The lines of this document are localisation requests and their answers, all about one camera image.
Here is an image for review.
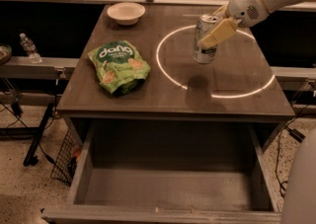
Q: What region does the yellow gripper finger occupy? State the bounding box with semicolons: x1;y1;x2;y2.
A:
213;5;229;19
198;17;241;49

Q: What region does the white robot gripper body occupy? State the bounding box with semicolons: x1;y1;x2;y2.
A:
227;0;272;27

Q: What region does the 7up soda can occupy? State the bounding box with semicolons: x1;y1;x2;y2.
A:
193;14;221;64

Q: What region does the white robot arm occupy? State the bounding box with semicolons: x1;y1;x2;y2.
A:
197;0;308;49

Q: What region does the grey open top drawer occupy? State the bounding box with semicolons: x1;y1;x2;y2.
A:
42;119;280;224

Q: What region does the white ceramic bowl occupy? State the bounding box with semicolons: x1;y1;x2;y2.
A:
107;2;145;26

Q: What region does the grey cabinet counter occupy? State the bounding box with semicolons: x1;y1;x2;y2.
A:
58;4;294;140

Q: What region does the green dang chips bag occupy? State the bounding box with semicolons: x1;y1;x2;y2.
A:
88;40;151;95

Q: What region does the grey side bench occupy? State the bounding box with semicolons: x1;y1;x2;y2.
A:
0;56;78;80

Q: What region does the clear plastic water bottle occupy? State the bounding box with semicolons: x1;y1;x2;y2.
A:
20;33;42;63

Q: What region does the dish on left bench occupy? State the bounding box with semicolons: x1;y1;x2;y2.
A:
0;43;12;65

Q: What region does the black metal stand leg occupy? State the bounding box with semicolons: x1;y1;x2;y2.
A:
23;103;54;167

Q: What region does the black power adapter cable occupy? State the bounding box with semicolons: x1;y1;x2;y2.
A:
275;103;309;199

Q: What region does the black wire basket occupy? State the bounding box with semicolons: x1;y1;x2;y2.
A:
50;131;81;187

